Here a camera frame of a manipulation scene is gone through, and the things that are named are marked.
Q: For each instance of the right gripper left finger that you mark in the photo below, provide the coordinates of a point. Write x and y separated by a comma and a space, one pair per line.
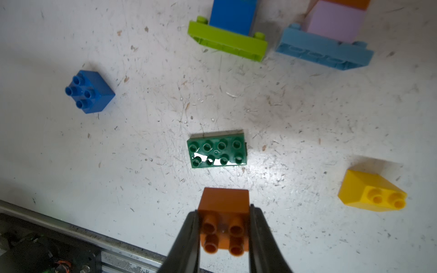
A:
184, 255

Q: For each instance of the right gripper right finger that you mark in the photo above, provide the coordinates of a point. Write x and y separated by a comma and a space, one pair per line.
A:
264, 253

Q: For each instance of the orange lego brick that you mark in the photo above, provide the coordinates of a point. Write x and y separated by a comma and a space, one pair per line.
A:
224, 219
356, 4

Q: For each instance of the dark green lego brick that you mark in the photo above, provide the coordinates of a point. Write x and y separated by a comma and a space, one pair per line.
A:
218, 151

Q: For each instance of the lime green lego brick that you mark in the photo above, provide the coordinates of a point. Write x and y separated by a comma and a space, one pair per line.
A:
250, 47

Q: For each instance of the light blue lego brick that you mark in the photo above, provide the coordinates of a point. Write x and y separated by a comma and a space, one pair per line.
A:
324, 51

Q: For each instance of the purple lego brick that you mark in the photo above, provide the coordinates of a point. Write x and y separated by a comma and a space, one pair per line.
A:
333, 21

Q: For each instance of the yellow lego brick upper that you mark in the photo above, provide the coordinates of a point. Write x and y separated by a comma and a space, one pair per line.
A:
371, 192

